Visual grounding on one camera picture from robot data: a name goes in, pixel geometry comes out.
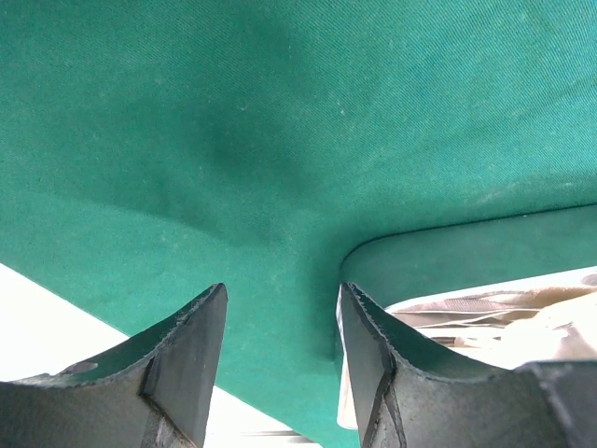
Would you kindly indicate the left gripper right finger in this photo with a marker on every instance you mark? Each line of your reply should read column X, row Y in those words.
column 409, row 391

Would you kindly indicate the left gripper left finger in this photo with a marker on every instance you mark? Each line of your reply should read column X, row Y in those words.
column 152, row 390

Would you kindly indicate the green surgical drape cloth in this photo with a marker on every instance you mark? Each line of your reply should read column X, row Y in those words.
column 150, row 149

